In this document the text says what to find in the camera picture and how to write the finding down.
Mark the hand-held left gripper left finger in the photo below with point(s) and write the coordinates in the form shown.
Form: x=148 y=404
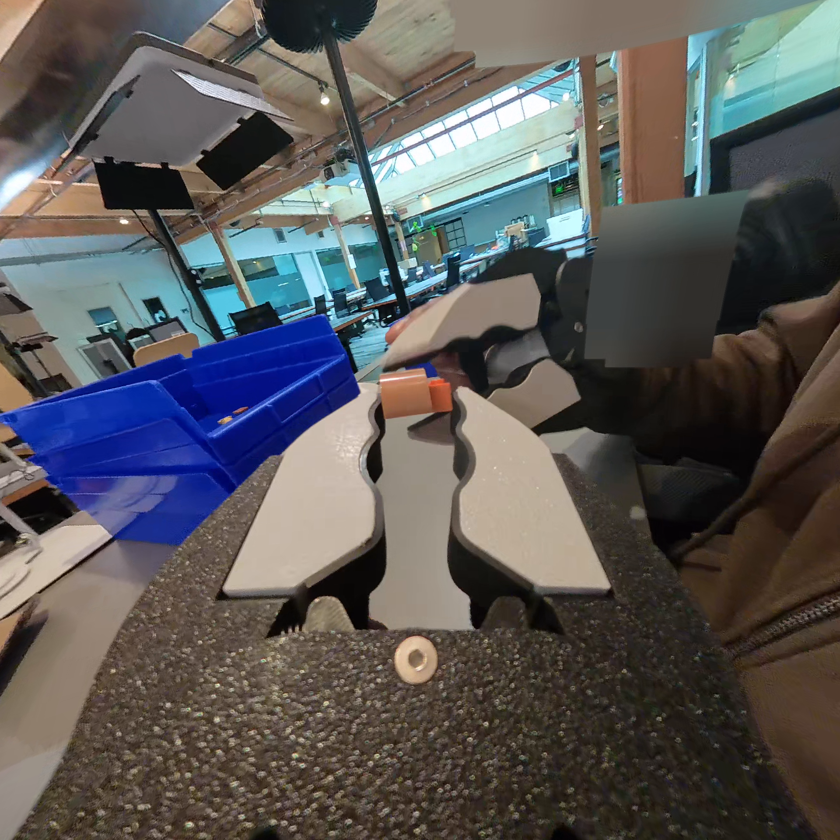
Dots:
x=302 y=525

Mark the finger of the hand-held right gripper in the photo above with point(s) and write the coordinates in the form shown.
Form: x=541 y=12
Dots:
x=538 y=394
x=473 y=315

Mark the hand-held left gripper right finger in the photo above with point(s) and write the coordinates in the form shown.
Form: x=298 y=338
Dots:
x=532 y=519

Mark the small brown toy brick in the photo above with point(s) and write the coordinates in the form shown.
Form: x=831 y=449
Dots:
x=410 y=394

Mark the pile of small toy bricks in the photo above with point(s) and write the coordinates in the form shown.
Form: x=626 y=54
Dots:
x=234 y=418

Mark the stack of blue plastic bins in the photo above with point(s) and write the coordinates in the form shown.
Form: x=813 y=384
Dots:
x=171 y=446

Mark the person's right forearm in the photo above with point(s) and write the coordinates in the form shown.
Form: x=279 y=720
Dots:
x=683 y=394

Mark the person's right hand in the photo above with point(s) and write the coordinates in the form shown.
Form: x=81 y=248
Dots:
x=460 y=368

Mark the black pole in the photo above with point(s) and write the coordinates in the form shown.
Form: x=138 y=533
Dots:
x=361 y=158

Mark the wooden pillar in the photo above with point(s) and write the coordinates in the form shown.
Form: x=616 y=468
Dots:
x=652 y=118

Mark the ceiling projector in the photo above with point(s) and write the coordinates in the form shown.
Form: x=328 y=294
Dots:
x=337 y=167

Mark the black tripod stand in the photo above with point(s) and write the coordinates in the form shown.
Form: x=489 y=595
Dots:
x=184 y=276

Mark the black panel light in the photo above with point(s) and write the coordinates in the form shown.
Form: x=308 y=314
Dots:
x=247 y=151
x=145 y=187

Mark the white panel light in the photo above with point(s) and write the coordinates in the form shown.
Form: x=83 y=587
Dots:
x=171 y=99

